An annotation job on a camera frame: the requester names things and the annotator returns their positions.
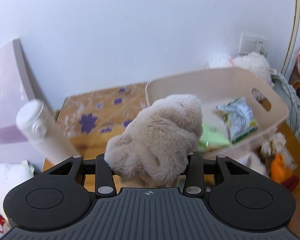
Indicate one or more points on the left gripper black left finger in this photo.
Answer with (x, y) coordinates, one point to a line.
(104, 182)

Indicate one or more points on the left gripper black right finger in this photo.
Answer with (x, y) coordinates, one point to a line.
(197, 169)

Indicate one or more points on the beige plush toy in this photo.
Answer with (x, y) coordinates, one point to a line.
(155, 145)

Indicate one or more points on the white green snack packet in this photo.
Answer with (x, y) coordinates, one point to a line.
(238, 118)

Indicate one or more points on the orange white chicken plush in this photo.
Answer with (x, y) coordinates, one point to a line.
(275, 162)

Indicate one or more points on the brown box with purple flowers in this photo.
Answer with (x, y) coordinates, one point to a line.
(89, 120)

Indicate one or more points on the white thermos bottle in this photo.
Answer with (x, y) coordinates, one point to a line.
(37, 124)

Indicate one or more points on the beige plastic storage bin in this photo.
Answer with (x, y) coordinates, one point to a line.
(218, 87)

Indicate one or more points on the pale green striped cloth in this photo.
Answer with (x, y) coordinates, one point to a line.
(288, 94)

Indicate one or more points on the lilac flat gift box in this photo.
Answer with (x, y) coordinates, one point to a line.
(15, 91)

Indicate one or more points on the white fluffy plush toy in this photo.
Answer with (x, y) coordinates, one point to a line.
(253, 62)

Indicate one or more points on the white wall switch socket panel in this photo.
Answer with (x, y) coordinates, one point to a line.
(253, 43)

